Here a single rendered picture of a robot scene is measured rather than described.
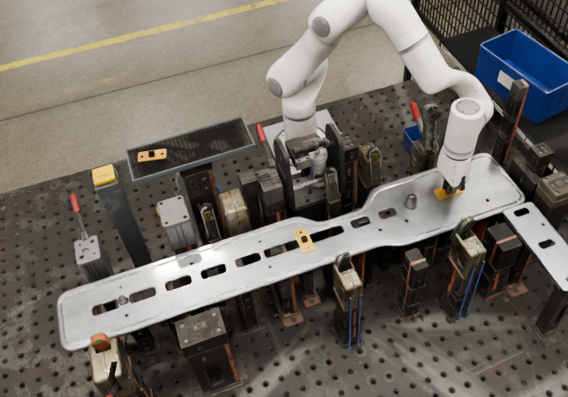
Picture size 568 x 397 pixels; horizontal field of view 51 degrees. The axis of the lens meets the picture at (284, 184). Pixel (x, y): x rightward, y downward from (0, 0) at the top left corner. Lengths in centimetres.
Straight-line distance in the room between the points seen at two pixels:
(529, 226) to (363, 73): 221
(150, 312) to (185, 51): 273
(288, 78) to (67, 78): 252
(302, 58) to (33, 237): 119
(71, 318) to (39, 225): 73
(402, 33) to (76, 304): 113
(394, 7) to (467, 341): 101
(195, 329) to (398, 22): 93
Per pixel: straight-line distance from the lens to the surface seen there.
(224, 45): 414
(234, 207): 171
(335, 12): 160
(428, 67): 156
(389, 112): 252
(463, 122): 159
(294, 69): 187
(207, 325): 158
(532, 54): 222
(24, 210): 246
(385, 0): 154
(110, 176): 178
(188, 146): 179
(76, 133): 377
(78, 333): 170
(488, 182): 190
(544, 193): 188
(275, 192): 175
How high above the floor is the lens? 240
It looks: 49 degrees down
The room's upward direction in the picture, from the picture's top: 6 degrees counter-clockwise
